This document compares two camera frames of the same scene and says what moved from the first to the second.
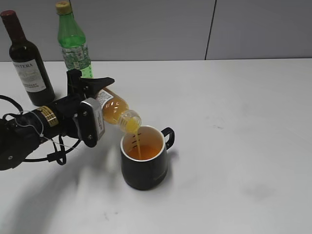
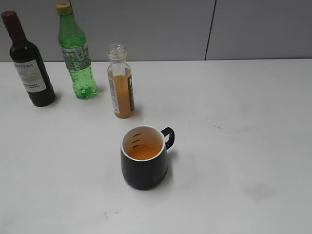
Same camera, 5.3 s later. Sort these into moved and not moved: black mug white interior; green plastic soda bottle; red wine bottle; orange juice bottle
Moved: orange juice bottle
Not moved: red wine bottle; black mug white interior; green plastic soda bottle
